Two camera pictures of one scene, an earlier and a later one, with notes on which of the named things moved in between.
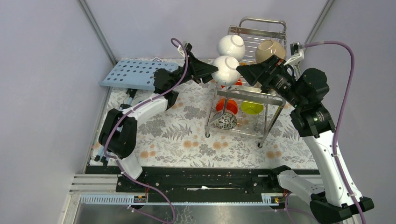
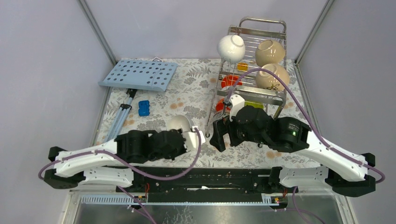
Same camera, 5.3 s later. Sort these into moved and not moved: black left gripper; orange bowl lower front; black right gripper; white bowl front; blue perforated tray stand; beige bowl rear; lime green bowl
Moved: black left gripper; white bowl front; black right gripper
Not moved: blue perforated tray stand; beige bowl rear; lime green bowl; orange bowl lower front
